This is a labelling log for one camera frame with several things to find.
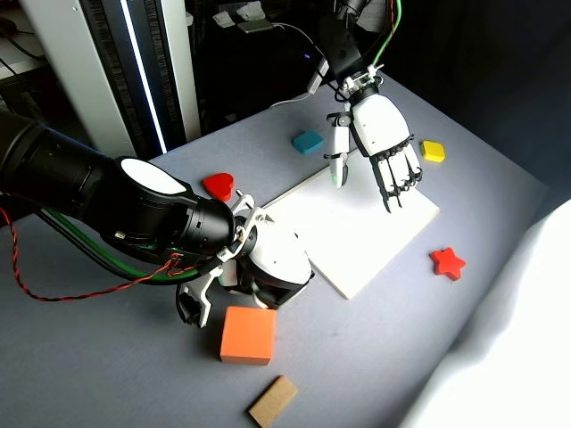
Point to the small white crumpled object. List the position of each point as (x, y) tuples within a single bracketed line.
[(222, 18)]

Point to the yellow square block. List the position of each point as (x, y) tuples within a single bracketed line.
[(432, 150)]

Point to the red star block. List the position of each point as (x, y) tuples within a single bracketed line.
[(446, 263)]

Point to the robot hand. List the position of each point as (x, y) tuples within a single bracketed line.
[(276, 263), (379, 125)]

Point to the white adapter box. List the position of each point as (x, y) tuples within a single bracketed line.
[(317, 78)]

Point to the large white crumpled object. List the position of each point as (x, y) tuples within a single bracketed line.
[(250, 11)]

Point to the silver flat device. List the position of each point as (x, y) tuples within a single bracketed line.
[(255, 26)]

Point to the wooden rectangular block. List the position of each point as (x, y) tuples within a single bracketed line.
[(272, 401)]

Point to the grey metal column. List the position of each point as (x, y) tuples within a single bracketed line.
[(80, 67)]

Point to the teal square block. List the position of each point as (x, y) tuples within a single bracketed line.
[(308, 142)]

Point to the white cutting board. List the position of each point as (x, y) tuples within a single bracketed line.
[(357, 232)]

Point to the orange cube block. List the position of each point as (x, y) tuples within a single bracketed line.
[(247, 334)]

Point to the blurred white robot shell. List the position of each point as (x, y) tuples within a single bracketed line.
[(513, 334)]

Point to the grey table cloth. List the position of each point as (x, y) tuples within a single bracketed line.
[(111, 379)]

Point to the red heart block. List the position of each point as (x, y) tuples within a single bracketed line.
[(218, 185)]

